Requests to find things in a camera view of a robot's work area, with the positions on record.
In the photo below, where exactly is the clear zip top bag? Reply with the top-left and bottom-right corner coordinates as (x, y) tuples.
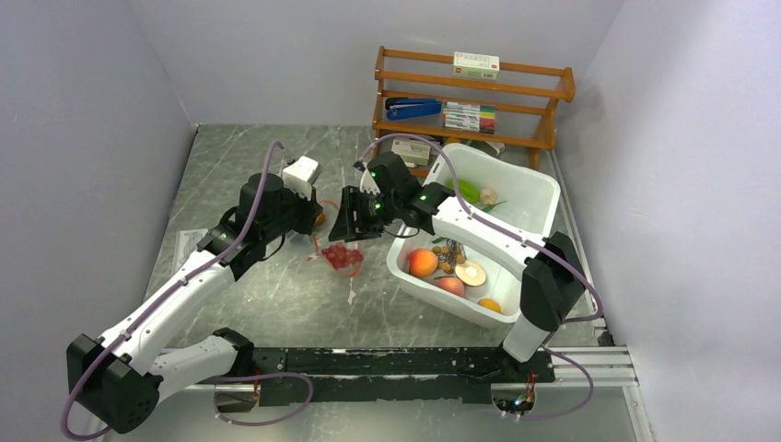
(307, 199), (365, 278)

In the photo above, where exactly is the brown longan twig bunch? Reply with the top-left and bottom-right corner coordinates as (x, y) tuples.
(430, 237), (466, 274)

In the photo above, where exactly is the white garlic bulb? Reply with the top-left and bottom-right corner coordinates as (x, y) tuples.
(479, 188), (498, 206)

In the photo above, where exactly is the white plastic bin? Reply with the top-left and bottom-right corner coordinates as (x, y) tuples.
(387, 144), (561, 328)

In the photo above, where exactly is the large orange peach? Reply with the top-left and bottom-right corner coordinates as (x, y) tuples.
(407, 249), (439, 279)

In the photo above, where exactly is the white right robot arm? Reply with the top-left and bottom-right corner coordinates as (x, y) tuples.
(329, 152), (593, 381)

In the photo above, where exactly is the blue stapler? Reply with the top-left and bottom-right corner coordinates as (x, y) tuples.
(384, 97), (442, 121)

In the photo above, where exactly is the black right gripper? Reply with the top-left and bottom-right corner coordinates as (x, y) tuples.
(329, 186), (401, 242)

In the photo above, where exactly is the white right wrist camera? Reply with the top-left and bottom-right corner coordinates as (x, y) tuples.
(359, 169), (380, 194)

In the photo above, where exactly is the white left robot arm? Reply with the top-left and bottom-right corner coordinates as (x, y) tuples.
(60, 169), (322, 441)

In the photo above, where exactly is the green starfruit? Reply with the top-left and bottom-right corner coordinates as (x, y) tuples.
(446, 179), (481, 205)

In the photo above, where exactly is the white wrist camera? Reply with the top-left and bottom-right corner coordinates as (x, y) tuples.
(282, 156), (321, 201)
(359, 169), (380, 194)

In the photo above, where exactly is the red grape bunch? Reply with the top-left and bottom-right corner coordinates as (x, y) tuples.
(321, 242), (364, 273)

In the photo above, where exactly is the coloured marker pen pack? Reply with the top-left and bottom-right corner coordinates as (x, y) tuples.
(442, 101), (496, 134)

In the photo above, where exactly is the small red peach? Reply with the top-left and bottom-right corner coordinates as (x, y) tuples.
(437, 277), (466, 297)

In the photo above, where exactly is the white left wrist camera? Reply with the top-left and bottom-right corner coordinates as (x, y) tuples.
(282, 156), (321, 201)

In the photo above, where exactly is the paper sheet on table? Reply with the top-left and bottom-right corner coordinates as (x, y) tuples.
(172, 228), (208, 273)

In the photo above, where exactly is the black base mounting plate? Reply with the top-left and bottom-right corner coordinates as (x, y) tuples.
(193, 346), (556, 407)

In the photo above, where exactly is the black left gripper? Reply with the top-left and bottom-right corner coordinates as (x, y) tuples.
(262, 180), (323, 242)

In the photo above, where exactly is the aluminium rail frame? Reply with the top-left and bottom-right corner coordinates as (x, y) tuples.
(542, 153), (639, 388)

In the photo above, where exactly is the half cut mushroom slice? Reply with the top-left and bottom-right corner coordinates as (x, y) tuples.
(455, 262), (487, 287)

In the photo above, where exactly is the small orange fruit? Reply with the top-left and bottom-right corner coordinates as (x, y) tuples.
(478, 298), (503, 314)

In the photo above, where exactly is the green bean pod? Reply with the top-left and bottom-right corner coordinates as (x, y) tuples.
(481, 201), (505, 213)

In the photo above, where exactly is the white red box lower shelf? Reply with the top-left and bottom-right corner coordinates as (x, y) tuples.
(390, 137), (437, 167)

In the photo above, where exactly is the wooden shelf rack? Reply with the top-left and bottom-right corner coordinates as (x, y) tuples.
(372, 46), (577, 169)

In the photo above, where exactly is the white green box on shelf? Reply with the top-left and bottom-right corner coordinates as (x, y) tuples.
(452, 52), (500, 81)

